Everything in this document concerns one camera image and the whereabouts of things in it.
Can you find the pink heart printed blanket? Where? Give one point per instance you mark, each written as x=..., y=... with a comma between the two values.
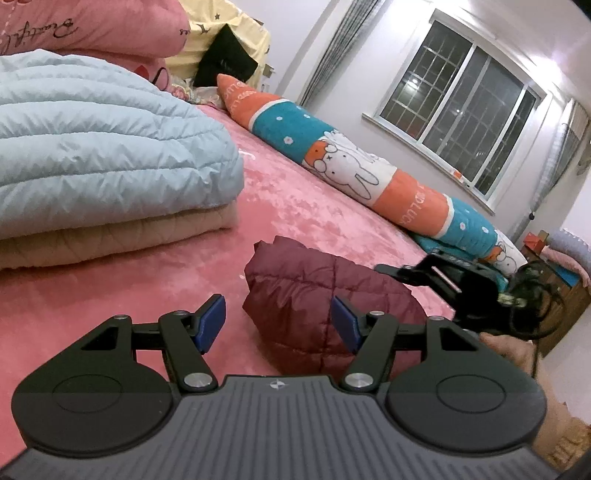
x=323, y=207

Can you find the grey folded blanket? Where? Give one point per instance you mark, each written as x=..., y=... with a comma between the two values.
x=570, y=240

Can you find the folded light blue quilt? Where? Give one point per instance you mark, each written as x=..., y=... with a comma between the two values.
x=92, y=152

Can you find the pink pillow with lettering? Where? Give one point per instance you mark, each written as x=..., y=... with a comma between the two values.
x=92, y=27

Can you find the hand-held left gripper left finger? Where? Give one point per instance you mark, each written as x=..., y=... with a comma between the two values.
x=210, y=323

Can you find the floral cloth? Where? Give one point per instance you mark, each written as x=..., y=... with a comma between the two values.
x=198, y=92

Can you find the orange teal bolster pillow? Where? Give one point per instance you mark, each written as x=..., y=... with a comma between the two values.
x=286, y=124
x=471, y=226

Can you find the white framed window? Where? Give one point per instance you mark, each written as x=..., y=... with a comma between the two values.
x=443, y=92

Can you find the beige quilted jacket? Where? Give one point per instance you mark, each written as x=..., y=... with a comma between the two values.
x=92, y=240

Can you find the black pillow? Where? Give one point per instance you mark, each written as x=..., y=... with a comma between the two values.
x=226, y=55

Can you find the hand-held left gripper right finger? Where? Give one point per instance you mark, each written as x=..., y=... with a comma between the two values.
x=346, y=323

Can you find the grey patterned curtain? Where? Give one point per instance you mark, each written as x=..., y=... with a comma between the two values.
x=561, y=152
x=337, y=55

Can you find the pink folded blanket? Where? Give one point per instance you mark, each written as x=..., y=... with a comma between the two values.
x=568, y=261

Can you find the yellow star printed cloth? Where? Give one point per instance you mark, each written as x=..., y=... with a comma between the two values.
x=207, y=18

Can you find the person's right hand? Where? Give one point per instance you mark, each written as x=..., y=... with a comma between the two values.
x=508, y=353

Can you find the maroon down jacket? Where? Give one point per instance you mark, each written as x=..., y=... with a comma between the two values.
x=295, y=295

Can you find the blue mat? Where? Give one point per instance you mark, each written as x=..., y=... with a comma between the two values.
x=565, y=277

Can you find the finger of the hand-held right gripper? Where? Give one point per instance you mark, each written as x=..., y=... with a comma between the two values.
x=401, y=273

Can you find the wooden cabinet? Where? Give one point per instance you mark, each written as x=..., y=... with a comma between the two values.
x=572, y=304

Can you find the red box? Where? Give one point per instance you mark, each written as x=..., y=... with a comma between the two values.
x=535, y=241

